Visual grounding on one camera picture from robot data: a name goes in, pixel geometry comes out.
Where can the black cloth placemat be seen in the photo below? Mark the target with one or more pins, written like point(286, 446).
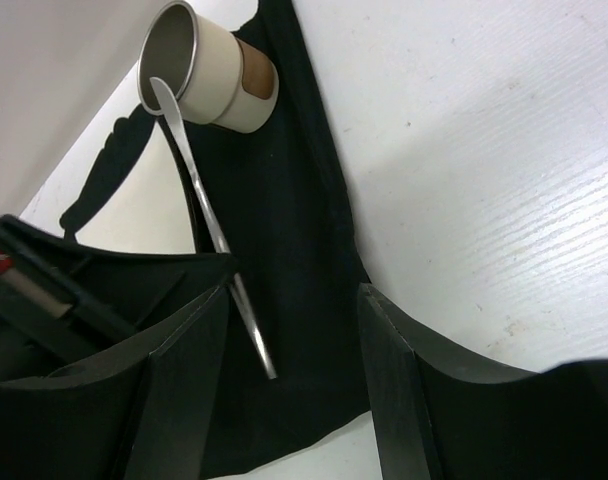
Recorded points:
point(281, 199)

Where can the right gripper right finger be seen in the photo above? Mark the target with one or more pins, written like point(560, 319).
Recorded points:
point(442, 411)

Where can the silver table knife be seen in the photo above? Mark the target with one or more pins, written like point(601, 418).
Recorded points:
point(171, 112)

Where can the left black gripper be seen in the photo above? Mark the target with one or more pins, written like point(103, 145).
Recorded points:
point(65, 296)

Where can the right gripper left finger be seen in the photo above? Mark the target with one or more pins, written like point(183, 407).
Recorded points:
point(138, 410)

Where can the metal cup with paper sleeve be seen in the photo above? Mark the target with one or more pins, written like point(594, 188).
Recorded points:
point(215, 77)

